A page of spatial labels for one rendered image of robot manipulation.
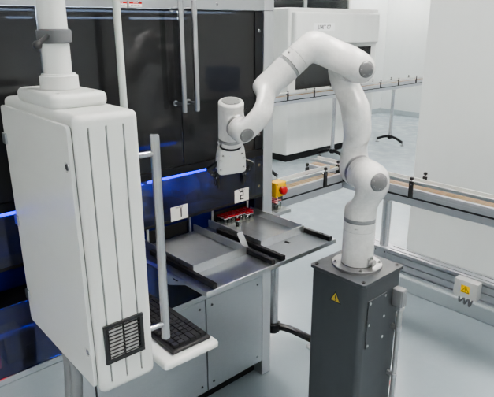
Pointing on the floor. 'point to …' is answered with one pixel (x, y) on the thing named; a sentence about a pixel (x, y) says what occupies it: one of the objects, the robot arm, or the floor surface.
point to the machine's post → (266, 187)
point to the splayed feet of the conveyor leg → (291, 332)
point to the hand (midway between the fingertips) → (230, 182)
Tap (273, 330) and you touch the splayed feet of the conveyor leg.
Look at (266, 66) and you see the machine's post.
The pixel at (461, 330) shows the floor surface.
